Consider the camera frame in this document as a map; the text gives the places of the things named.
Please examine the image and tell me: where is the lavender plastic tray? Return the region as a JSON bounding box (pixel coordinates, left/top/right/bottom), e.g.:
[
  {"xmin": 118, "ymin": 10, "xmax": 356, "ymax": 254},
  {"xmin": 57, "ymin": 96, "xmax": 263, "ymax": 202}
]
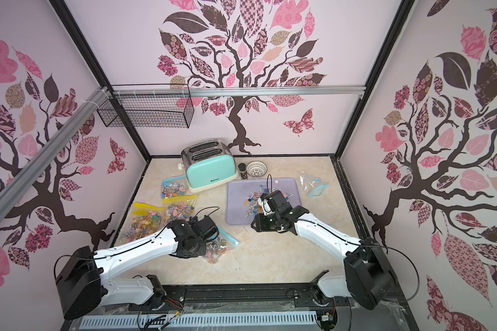
[{"xmin": 225, "ymin": 177, "xmax": 301, "ymax": 226}]

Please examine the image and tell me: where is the candy bag blue zip front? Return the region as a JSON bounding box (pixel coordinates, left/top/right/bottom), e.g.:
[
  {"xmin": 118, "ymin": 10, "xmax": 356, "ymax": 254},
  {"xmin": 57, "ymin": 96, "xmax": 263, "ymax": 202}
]
[{"xmin": 299, "ymin": 171, "xmax": 329, "ymax": 197}]

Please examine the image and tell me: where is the candy bag blue zip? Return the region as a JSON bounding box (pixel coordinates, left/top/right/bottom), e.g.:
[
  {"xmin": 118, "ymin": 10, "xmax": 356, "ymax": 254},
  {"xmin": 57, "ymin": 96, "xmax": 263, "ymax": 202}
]
[
  {"xmin": 299, "ymin": 171, "xmax": 329, "ymax": 197},
  {"xmin": 204, "ymin": 228, "xmax": 240, "ymax": 264}
]

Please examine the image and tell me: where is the candy bag yellow zip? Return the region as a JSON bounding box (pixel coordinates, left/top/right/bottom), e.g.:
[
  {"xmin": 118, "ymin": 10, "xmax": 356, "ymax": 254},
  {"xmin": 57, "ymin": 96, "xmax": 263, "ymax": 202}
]
[
  {"xmin": 120, "ymin": 203, "xmax": 167, "ymax": 244},
  {"xmin": 163, "ymin": 194, "xmax": 197, "ymax": 223}
]

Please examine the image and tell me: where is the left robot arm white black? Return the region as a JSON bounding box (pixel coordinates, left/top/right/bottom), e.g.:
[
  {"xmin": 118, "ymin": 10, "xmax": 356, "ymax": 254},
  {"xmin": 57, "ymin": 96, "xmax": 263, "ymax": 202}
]
[{"xmin": 55, "ymin": 216, "xmax": 220, "ymax": 320}]

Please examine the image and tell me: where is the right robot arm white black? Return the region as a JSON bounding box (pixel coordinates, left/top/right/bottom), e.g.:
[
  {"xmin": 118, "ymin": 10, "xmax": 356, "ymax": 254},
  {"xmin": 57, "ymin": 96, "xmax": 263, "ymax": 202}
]
[{"xmin": 251, "ymin": 190, "xmax": 421, "ymax": 310}]

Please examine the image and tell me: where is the candy bag blue zip upper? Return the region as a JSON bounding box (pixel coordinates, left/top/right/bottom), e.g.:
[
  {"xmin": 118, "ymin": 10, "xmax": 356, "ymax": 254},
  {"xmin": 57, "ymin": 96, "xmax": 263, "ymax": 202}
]
[{"xmin": 204, "ymin": 228, "xmax": 240, "ymax": 264}]

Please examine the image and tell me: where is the pile of candies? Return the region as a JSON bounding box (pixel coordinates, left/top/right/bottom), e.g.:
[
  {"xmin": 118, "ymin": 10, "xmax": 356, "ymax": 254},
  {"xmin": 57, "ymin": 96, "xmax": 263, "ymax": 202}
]
[{"xmin": 241, "ymin": 179, "xmax": 300, "ymax": 218}]

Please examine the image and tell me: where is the candy bag near toaster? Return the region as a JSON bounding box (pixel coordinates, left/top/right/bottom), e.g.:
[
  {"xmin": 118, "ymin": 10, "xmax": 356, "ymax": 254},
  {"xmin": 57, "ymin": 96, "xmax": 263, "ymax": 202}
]
[{"xmin": 161, "ymin": 175, "xmax": 188, "ymax": 199}]

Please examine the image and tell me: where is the white sink strainer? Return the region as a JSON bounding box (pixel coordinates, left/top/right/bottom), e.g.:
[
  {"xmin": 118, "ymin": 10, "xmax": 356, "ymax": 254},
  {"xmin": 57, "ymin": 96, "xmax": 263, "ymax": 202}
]
[{"xmin": 247, "ymin": 161, "xmax": 268, "ymax": 178}]

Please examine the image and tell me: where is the small dark spice jar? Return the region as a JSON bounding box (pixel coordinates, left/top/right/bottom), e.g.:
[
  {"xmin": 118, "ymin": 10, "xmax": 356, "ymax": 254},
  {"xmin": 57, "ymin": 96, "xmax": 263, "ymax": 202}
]
[{"xmin": 238, "ymin": 163, "xmax": 249, "ymax": 180}]

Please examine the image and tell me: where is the mint green toaster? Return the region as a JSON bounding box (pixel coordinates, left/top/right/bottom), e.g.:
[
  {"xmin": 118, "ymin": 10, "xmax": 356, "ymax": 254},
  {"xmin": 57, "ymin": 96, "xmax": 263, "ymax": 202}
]
[{"xmin": 181, "ymin": 139, "xmax": 240, "ymax": 193}]

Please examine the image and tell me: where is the black base frame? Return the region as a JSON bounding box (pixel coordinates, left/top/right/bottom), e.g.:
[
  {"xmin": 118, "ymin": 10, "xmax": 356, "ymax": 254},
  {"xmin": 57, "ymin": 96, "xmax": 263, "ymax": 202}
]
[{"xmin": 61, "ymin": 283, "xmax": 418, "ymax": 330}]

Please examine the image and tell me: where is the white cable duct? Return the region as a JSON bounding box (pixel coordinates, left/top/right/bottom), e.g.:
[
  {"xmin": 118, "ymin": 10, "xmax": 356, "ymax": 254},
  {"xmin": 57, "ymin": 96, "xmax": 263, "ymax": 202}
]
[{"xmin": 73, "ymin": 311, "xmax": 318, "ymax": 330}]

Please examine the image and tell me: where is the aluminium rail back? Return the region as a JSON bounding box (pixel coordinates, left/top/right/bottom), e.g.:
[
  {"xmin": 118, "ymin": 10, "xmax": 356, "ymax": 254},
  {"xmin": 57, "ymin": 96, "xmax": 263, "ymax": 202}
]
[{"xmin": 113, "ymin": 85, "xmax": 366, "ymax": 97}]

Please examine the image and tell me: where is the aluminium rail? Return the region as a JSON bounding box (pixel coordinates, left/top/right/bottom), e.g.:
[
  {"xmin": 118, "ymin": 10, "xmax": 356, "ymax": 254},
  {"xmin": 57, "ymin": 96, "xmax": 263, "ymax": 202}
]
[
  {"xmin": 113, "ymin": 85, "xmax": 366, "ymax": 97},
  {"xmin": 0, "ymin": 87, "xmax": 109, "ymax": 223}
]

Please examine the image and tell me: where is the black wire basket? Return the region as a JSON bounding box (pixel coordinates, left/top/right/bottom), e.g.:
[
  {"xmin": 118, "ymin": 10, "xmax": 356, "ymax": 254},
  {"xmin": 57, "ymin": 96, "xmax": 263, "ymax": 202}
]
[{"xmin": 97, "ymin": 83, "xmax": 195, "ymax": 128}]

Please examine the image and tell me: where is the aluminium rail left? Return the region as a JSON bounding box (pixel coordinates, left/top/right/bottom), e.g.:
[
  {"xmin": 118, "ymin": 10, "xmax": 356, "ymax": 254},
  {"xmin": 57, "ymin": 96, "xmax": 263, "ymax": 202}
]
[{"xmin": 0, "ymin": 87, "xmax": 109, "ymax": 223}]

